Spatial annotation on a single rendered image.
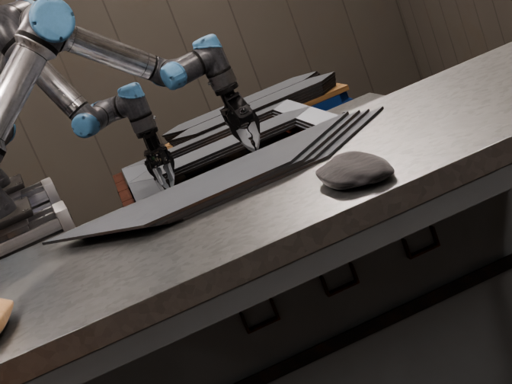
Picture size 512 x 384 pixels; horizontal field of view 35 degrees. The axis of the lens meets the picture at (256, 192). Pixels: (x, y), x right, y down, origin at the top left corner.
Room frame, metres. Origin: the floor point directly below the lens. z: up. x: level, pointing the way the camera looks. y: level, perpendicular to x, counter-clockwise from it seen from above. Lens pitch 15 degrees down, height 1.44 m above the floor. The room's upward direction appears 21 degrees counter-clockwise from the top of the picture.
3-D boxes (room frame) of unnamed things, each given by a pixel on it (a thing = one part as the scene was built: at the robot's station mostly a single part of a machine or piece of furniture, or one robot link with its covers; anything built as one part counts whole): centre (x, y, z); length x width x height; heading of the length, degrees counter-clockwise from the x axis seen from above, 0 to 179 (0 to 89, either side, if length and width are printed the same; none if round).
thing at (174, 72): (2.36, 0.08, 1.21); 0.11 x 0.11 x 0.08; 23
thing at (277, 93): (3.60, -0.11, 0.82); 0.80 x 0.40 x 0.06; 98
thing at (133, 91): (2.60, 0.26, 1.15); 0.09 x 0.08 x 0.11; 67
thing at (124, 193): (2.50, 0.38, 0.80); 1.62 x 0.04 x 0.06; 8
